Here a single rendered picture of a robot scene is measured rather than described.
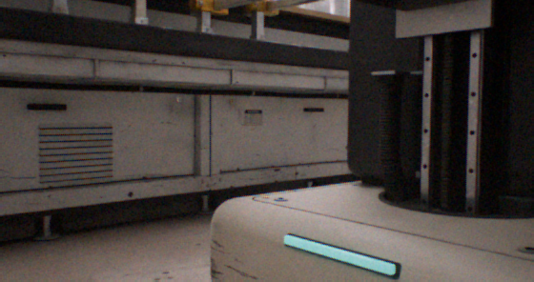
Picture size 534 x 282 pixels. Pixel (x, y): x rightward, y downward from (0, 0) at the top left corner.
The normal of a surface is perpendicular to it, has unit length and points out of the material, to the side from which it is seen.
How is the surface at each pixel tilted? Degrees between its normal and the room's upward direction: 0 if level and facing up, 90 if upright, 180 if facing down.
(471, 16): 90
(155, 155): 90
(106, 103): 90
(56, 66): 90
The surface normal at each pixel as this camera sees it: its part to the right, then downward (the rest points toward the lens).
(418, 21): -0.75, 0.03
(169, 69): 0.66, 0.04
